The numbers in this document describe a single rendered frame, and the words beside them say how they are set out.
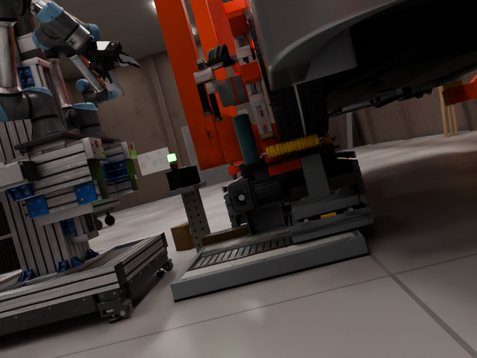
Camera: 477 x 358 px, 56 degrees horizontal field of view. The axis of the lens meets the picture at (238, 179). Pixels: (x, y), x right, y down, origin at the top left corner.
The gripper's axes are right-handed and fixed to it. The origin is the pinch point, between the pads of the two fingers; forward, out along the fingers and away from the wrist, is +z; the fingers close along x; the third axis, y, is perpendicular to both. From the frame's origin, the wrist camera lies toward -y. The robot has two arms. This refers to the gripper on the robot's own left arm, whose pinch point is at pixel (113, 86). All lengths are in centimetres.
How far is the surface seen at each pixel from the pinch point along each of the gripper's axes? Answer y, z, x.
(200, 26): -75, 169, 5
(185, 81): 9, -19, 62
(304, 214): 87, -70, 133
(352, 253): 102, -86, 153
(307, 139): 54, -62, 137
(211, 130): 40, -18, 74
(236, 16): -4, -74, 115
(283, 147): 56, -65, 126
